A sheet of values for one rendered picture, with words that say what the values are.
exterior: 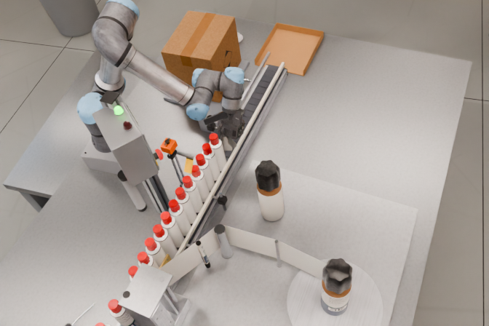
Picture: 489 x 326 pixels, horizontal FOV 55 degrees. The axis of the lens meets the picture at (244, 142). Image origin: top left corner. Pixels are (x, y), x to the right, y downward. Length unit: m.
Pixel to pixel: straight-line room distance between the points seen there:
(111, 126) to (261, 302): 0.77
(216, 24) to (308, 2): 2.06
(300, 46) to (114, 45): 1.14
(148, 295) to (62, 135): 1.14
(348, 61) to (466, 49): 1.61
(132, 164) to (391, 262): 0.94
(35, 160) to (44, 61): 2.02
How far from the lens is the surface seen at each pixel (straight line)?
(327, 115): 2.14
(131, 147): 1.34
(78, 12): 4.22
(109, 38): 1.62
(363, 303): 1.66
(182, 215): 1.68
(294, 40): 2.50
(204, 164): 1.75
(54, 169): 2.26
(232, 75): 1.75
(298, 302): 1.65
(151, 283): 1.47
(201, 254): 1.63
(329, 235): 1.75
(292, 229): 1.76
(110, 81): 1.95
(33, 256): 2.06
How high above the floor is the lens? 2.45
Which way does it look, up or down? 52 degrees down
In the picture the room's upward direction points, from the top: 10 degrees counter-clockwise
